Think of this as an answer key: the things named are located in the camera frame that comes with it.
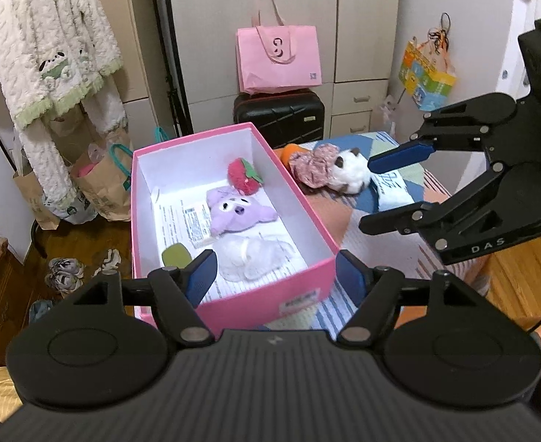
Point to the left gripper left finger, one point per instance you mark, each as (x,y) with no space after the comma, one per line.
(176,295)

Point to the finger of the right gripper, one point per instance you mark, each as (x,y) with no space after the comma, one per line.
(422,217)
(404,155)

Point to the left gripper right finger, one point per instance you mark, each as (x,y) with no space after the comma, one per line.
(375,292)

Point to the large blue tissue pack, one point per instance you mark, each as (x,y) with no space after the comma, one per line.
(391,190)

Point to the small white tissue pack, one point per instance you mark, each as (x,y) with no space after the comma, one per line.
(182,216)

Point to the purple plush toy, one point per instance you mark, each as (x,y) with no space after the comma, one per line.
(233,212)

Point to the pink floral fabric scrunchie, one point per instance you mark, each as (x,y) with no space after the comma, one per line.
(312,169)

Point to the orange soft ball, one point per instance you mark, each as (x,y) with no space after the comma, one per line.
(287,151)

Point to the pink strawberry plush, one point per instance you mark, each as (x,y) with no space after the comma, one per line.
(243,177)

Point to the white brown plush ball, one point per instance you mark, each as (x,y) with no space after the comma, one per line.
(350,173)

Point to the green soft ball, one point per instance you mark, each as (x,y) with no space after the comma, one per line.
(176,255)

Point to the white fluffy soft item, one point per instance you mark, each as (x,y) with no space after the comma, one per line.
(244,259)

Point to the colourful hanging paper bag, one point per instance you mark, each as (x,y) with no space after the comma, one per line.
(426,71)

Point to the pink cardboard box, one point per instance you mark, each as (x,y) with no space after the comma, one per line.
(201,160)

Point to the grey patterned slippers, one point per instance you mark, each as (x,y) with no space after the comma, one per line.
(67,275)

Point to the black suitcase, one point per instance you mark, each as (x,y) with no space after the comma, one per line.
(287,118)

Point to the brown paper bag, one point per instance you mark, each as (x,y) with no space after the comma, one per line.
(32,193)
(101,183)

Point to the beige wardrobe cabinet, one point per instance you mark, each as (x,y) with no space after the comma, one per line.
(182,65)

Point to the pink tote bag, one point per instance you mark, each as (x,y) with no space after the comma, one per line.
(276,59)

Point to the cream knitted hanging cardigan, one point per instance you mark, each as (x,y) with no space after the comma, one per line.
(56,55)

